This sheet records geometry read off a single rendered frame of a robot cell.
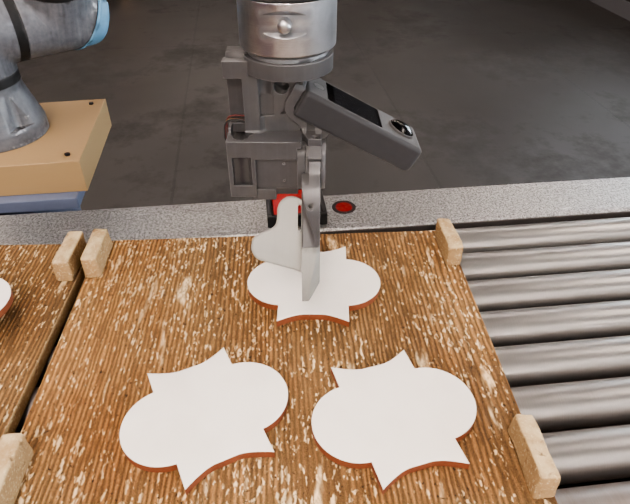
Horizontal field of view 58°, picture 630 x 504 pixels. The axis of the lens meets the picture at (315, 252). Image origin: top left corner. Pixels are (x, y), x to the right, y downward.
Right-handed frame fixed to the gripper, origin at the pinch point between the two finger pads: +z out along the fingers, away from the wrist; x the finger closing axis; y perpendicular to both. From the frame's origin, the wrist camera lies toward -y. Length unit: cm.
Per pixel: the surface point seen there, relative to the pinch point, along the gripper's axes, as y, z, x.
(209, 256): 11.9, 4.7, -5.2
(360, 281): -4.7, 3.9, -0.1
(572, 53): -178, 98, -360
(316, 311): -0.2, 3.9, 4.5
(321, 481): -0.7, 4.8, 21.8
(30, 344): 26.6, 4.7, 8.4
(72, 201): 37.3, 11.9, -27.6
